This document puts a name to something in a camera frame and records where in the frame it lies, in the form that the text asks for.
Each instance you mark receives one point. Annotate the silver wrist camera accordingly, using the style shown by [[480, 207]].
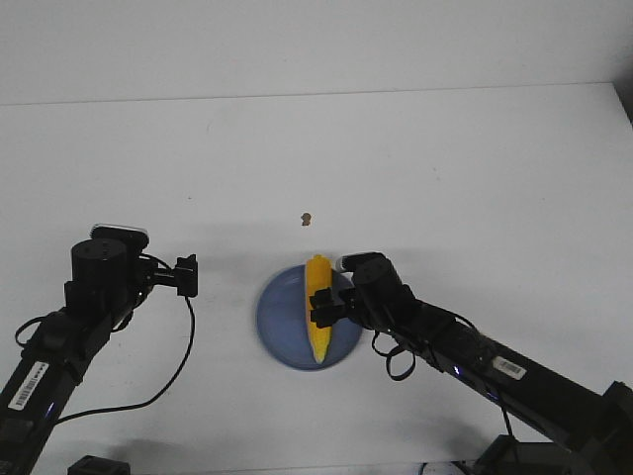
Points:
[[349, 262], [136, 237]]

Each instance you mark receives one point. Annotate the yellow corn cob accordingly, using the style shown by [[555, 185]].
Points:
[[318, 276]]

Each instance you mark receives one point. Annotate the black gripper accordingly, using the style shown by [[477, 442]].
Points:
[[352, 307], [185, 278]]

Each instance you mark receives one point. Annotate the blue round plate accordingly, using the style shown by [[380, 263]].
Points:
[[281, 324]]

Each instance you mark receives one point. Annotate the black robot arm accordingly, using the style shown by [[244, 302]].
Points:
[[111, 277], [586, 433]]

